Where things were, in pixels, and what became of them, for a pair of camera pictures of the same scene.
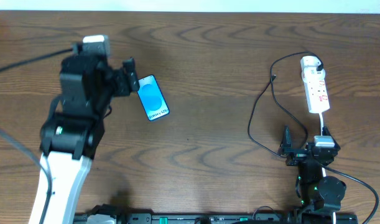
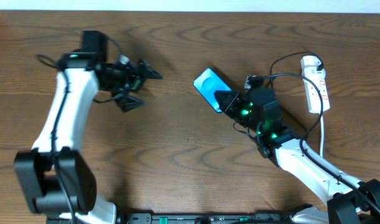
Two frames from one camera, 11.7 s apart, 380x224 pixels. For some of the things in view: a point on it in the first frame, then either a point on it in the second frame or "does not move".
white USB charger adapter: (309, 65) does not move
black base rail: (218, 218) does not move
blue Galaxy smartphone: (152, 98) -> (209, 83)
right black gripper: (303, 154) -> (236, 104)
